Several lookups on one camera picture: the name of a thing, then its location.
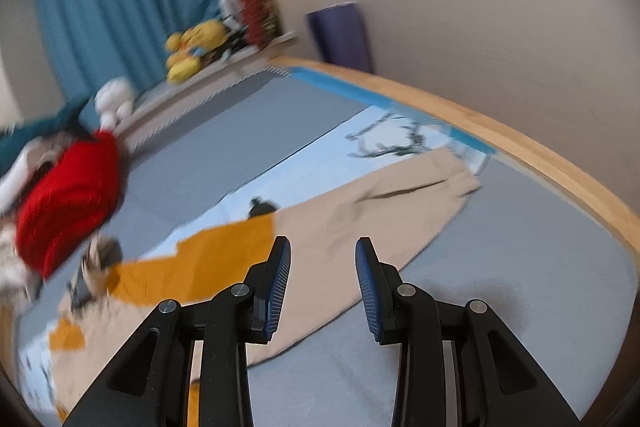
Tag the grey headboard shelf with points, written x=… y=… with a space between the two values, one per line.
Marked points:
x=200 y=82

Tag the beige and orange garment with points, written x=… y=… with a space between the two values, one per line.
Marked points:
x=350 y=217

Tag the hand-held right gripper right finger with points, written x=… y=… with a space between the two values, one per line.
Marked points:
x=371 y=297

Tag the red folded blanket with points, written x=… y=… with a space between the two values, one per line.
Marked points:
x=70 y=202

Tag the light blue printed blanket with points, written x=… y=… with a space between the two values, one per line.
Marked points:
x=300 y=172

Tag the white plush toy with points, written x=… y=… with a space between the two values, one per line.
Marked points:
x=114 y=99

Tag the yellow plush toy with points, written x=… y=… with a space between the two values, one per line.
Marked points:
x=202 y=34
x=182 y=68

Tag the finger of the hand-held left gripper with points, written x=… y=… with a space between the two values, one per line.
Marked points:
x=106 y=253
x=80 y=289

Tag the white fluffy blanket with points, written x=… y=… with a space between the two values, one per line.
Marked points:
x=12 y=187

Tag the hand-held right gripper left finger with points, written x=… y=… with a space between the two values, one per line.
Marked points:
x=274 y=292

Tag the blue curtain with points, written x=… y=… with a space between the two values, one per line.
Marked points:
x=130 y=2

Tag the red plush toy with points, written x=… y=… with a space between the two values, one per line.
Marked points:
x=256 y=12

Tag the wooden bed frame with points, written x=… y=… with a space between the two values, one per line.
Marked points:
x=475 y=127

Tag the grey bed sheet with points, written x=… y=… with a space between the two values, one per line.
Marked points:
x=500 y=267

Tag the purple bin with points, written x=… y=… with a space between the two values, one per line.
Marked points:
x=340 y=37

